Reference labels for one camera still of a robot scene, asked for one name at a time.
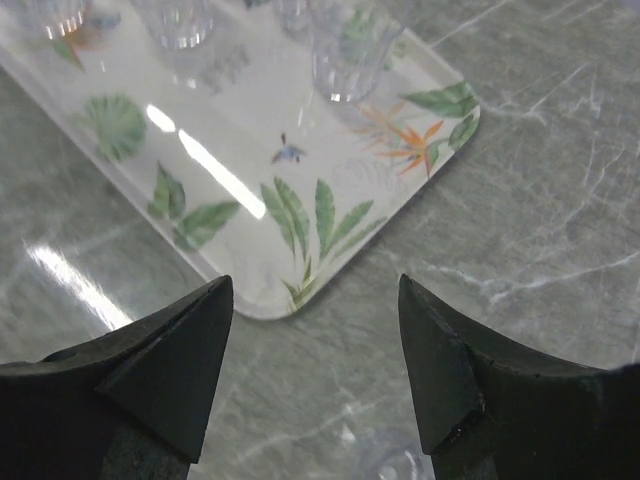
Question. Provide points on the clear glass under left arm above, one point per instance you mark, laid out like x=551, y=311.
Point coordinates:
x=391, y=454

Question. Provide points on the clear faceted glass bottom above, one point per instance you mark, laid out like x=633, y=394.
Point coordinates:
x=58, y=18

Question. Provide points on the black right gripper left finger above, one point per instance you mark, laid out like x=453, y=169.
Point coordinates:
x=131, y=404

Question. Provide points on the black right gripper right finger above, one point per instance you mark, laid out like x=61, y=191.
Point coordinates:
x=488, y=407

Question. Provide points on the clear faceted glass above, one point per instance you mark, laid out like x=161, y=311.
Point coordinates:
x=58, y=18
x=292, y=15
x=177, y=24

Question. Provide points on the white tropical leaf tray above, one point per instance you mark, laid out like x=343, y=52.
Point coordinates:
x=229, y=151

